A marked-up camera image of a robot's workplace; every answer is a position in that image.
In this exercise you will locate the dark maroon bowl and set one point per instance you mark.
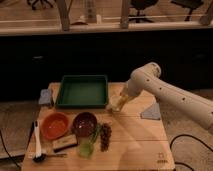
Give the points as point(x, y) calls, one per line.
point(84, 124)

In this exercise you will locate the green plastic tray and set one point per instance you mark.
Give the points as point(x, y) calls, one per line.
point(83, 91)

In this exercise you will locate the white paper cup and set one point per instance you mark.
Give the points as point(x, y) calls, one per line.
point(116, 103)

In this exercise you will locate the black spoon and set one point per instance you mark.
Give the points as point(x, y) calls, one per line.
point(42, 157)

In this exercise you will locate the yellow banana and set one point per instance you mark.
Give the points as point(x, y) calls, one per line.
point(124, 102)

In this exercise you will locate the grey folded cloth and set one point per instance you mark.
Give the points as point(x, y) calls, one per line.
point(152, 112)

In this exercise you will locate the orange plastic bowl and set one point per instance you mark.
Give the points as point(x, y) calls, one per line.
point(55, 126)

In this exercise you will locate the brown grape bunch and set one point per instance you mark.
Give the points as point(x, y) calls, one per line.
point(105, 135)

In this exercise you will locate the white spatula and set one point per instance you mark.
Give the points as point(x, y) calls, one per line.
point(38, 152)

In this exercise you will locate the green vegetable stalk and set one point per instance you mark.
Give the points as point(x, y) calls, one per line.
point(96, 133)

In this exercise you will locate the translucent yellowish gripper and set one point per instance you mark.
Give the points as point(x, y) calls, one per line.
point(127, 93)

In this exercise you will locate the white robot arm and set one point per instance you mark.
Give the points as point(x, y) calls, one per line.
point(199, 109)

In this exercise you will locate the wooden block eraser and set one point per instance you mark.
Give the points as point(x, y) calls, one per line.
point(64, 142)

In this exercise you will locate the small green cup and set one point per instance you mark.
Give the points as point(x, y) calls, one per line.
point(86, 148)

